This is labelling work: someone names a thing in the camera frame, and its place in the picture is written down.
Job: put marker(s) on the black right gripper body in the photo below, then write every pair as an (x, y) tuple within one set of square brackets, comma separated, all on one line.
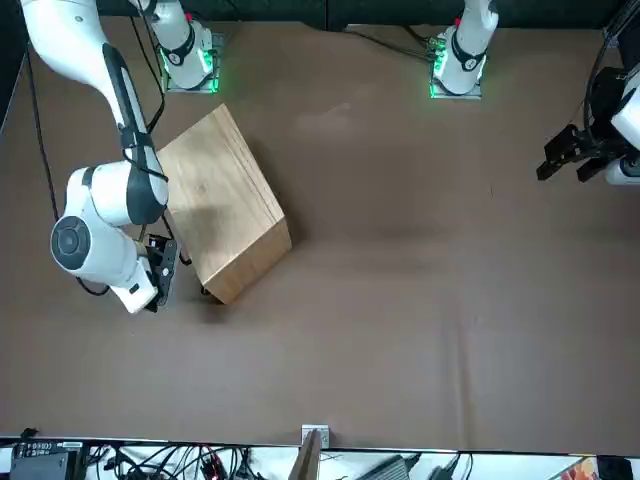
[(165, 265)]

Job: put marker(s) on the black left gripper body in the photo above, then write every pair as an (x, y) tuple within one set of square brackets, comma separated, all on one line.
[(602, 146)]

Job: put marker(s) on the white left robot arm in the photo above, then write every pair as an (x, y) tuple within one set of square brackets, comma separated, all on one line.
[(470, 40)]

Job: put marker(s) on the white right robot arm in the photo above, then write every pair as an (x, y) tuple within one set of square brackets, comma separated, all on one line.
[(100, 200)]

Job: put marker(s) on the wooden box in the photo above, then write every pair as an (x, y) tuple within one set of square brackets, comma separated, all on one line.
[(215, 175)]

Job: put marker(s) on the black device with white label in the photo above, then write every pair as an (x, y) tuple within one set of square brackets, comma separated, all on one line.
[(45, 465)]

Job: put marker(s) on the black block object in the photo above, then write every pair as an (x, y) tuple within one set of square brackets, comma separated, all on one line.
[(615, 467)]

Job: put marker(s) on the colourful printed box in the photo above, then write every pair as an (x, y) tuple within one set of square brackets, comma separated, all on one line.
[(582, 470)]

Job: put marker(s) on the grey power adapter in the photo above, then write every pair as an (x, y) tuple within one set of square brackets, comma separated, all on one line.
[(395, 467)]

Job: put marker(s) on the black power adapter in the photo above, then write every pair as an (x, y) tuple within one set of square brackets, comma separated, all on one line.
[(442, 474)]

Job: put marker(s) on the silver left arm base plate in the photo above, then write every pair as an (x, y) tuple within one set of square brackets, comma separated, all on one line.
[(455, 95)]

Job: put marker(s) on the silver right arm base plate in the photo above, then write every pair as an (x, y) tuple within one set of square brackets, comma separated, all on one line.
[(218, 45)]

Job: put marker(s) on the silver post bracket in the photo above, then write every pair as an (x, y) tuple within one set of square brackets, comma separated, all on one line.
[(325, 435)]

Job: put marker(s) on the camera stand post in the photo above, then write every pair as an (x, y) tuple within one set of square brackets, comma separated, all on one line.
[(305, 460)]

